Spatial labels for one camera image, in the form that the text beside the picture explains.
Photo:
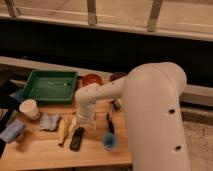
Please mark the black eraser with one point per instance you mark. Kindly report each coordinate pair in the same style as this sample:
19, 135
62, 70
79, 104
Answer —
77, 139

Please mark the dark purple bowl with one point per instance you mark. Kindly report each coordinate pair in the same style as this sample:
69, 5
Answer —
117, 75

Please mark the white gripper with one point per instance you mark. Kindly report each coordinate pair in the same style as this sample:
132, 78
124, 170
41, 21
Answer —
82, 120

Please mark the white paper cup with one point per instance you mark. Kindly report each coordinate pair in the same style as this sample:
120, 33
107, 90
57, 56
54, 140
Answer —
30, 109

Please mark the red bowl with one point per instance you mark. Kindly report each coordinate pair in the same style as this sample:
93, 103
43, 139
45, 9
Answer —
91, 78

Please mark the yellow banana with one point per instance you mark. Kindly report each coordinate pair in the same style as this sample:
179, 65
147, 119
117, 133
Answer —
63, 130

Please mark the green plastic tray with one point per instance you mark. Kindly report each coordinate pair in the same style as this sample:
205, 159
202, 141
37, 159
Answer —
51, 87

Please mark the black equipment at left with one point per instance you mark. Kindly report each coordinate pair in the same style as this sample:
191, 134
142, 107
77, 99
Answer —
6, 101

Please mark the grey crumpled cloth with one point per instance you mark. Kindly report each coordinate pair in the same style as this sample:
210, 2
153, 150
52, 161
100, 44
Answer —
49, 122

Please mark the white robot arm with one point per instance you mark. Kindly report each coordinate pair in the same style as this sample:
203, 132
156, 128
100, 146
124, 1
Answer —
150, 94

